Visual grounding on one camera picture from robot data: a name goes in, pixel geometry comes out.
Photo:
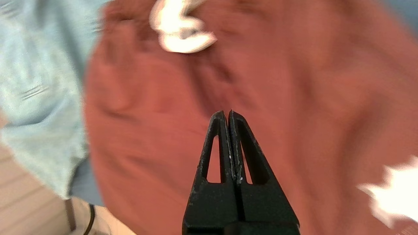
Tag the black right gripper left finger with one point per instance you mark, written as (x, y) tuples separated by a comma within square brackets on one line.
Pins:
[(212, 205)]

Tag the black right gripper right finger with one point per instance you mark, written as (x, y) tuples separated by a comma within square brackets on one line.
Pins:
[(264, 205)]

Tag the rust brown shorts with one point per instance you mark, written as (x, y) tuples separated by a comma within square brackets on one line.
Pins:
[(294, 98)]

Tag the light blue denim shorts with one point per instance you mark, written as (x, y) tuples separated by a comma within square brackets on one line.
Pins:
[(39, 98)]

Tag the blue bed cover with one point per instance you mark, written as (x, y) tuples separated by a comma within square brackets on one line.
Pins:
[(86, 186)]

